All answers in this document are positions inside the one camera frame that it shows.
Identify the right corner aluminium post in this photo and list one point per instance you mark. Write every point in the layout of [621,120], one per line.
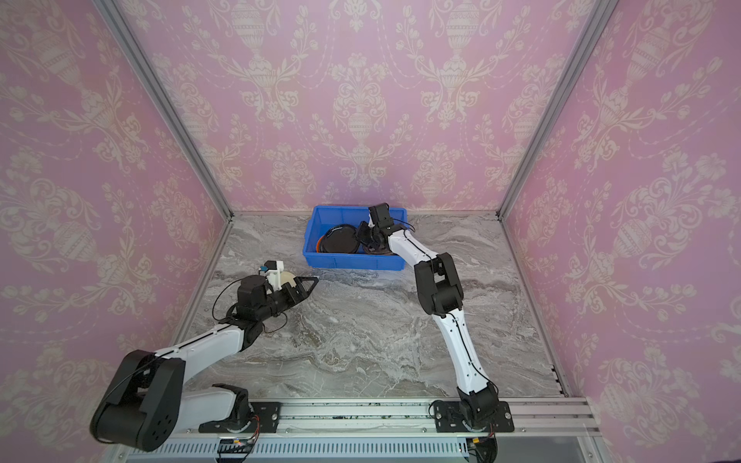
[574,66]

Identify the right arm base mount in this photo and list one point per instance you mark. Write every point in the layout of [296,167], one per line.
[449,419]

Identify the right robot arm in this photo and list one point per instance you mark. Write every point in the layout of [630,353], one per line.
[440,294]

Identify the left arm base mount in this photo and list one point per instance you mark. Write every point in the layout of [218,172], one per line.
[262,416]

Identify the aluminium frame rail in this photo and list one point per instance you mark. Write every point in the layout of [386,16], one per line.
[547,429]

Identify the cream plate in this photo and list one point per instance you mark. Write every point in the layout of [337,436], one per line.
[287,278]

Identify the left corner aluminium post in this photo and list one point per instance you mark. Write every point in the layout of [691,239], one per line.
[113,16]

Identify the blue plastic bin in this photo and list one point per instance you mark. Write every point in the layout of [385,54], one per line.
[323,219]

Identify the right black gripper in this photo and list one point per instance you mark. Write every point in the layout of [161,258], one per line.
[363,227]

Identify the black round plate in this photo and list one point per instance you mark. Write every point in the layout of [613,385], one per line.
[341,239]

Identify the brown clear plate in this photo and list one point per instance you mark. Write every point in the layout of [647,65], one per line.
[381,250]

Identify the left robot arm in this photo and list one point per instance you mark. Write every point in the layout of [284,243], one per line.
[146,401]

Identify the corner aluminium post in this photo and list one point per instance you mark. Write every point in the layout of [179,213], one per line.
[113,16]
[574,66]

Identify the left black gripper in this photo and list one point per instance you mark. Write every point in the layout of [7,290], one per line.
[302,294]

